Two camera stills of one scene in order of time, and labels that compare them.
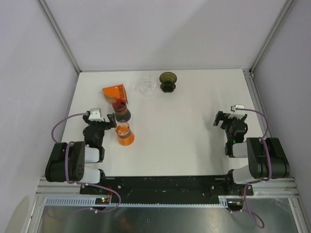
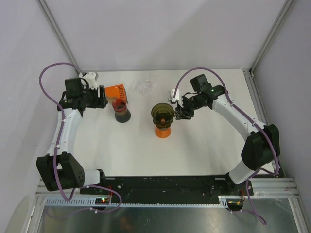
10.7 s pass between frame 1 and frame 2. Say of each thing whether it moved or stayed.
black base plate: stayed
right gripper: moved
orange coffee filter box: stayed
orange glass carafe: moved
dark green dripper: moved
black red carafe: stayed
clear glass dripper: stayed
